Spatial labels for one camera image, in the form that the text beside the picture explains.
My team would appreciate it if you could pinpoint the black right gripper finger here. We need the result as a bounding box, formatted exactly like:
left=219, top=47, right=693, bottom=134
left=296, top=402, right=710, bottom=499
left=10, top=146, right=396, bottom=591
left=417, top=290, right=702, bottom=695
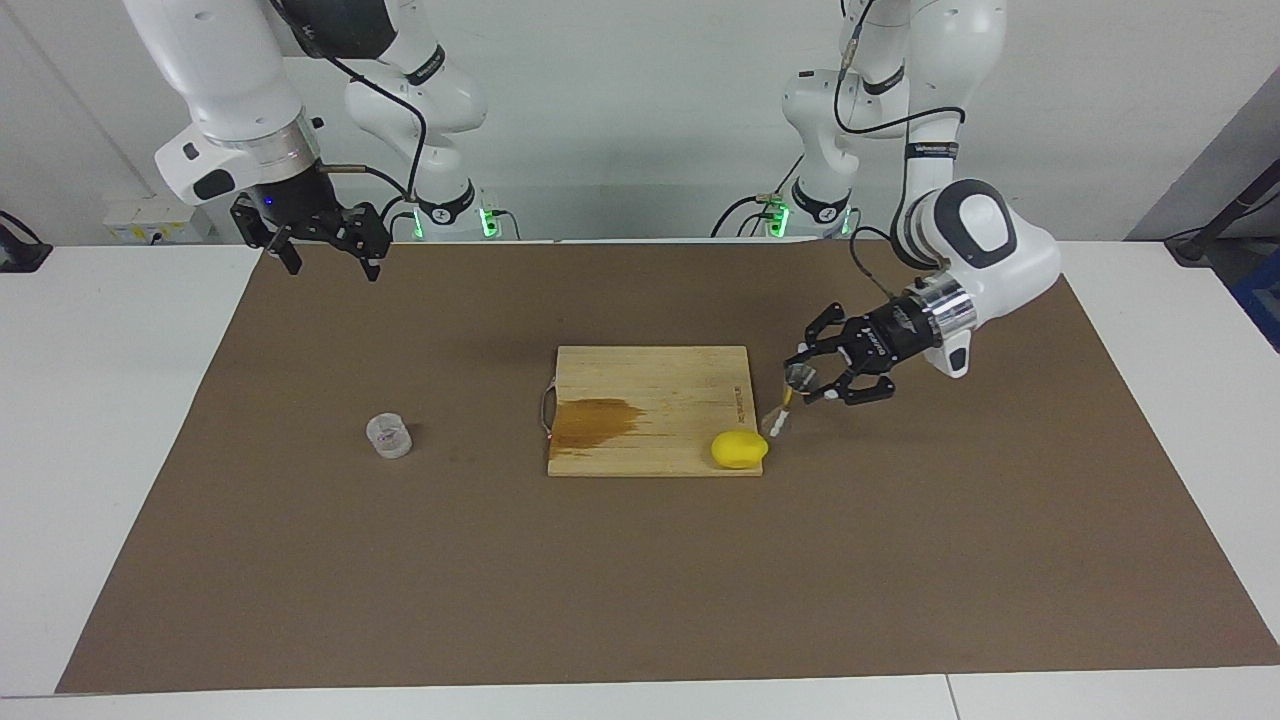
left=335, top=203, right=392, bottom=284
left=235, top=205, right=304, bottom=277

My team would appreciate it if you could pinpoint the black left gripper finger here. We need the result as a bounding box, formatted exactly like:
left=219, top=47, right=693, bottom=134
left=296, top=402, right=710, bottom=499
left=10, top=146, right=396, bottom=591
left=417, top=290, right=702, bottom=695
left=805, top=362, right=897, bottom=407
left=802, top=303, right=863, bottom=363

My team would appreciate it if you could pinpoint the steel double jigger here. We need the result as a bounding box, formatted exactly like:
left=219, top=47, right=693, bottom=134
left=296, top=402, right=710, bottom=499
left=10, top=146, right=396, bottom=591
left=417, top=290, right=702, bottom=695
left=763, top=363, right=819, bottom=439

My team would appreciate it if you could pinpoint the clear plastic cup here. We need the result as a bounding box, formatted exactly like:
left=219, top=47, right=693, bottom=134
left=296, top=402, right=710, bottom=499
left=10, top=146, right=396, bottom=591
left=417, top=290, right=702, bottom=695
left=366, top=414, right=413, bottom=460

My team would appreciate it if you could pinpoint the yellow lemon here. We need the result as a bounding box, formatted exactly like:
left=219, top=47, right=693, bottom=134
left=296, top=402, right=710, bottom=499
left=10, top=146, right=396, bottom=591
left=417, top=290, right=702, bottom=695
left=711, top=430, right=770, bottom=470

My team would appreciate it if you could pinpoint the bamboo cutting board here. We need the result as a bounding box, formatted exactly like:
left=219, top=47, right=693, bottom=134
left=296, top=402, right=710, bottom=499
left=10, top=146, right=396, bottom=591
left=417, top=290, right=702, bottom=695
left=547, top=346, right=764, bottom=478

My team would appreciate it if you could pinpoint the brown table mat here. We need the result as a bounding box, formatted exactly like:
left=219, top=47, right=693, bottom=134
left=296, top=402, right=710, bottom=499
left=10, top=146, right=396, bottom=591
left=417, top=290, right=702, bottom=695
left=55, top=240, right=1280, bottom=694

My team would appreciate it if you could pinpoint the black stand leg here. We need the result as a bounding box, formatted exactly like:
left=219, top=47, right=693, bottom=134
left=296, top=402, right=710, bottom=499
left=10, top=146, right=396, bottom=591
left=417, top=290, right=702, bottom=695
left=1165, top=160, right=1280, bottom=267

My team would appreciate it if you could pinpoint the blue crate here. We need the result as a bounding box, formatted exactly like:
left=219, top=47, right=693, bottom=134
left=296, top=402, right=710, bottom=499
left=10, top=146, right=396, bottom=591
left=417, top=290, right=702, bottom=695
left=1228, top=248, right=1280, bottom=353

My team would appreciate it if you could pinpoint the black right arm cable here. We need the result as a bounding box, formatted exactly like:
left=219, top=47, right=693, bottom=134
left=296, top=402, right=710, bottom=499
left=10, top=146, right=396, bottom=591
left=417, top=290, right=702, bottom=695
left=270, top=0, right=431, bottom=201

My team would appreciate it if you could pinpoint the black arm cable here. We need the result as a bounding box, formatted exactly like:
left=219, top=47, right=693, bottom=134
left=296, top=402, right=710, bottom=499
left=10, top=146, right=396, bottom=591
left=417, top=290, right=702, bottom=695
left=833, top=0, right=969, bottom=306
left=270, top=0, right=431, bottom=201

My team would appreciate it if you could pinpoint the white wall socket box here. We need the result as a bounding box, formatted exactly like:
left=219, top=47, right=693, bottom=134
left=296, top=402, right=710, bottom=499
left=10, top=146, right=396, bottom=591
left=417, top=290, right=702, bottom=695
left=103, top=195, right=213, bottom=244

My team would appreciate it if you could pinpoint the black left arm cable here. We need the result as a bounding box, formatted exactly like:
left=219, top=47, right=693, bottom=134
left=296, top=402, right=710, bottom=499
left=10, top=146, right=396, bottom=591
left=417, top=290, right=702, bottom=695
left=833, top=0, right=969, bottom=306

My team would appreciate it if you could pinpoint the black clamp mount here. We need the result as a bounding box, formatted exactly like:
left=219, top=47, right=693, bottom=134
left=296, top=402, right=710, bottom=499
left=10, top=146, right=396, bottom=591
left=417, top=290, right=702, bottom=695
left=0, top=210, right=53, bottom=273

